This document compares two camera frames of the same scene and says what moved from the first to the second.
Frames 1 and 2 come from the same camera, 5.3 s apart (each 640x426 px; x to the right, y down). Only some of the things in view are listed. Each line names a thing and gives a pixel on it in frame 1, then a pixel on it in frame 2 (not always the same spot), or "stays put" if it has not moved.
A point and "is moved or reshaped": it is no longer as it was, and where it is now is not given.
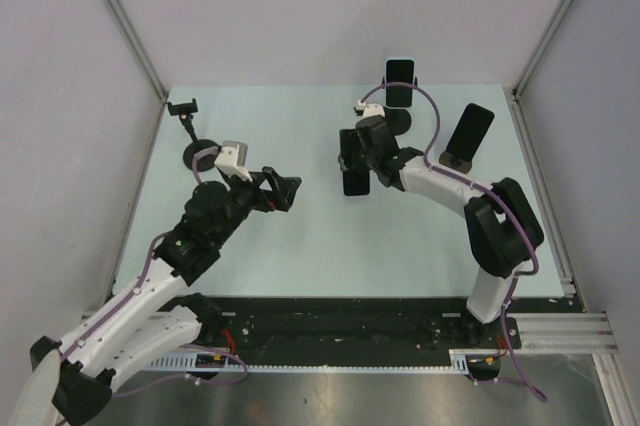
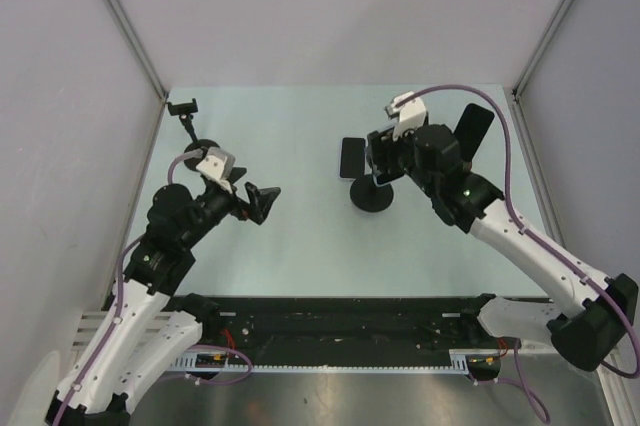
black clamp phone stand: x=399 y=120 is moved or reshaped
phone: x=356 y=183 is moved or reshaped
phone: x=399 y=70 is moved or reshaped
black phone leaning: x=470 y=131 stays put
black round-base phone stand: x=185 y=110 stays put
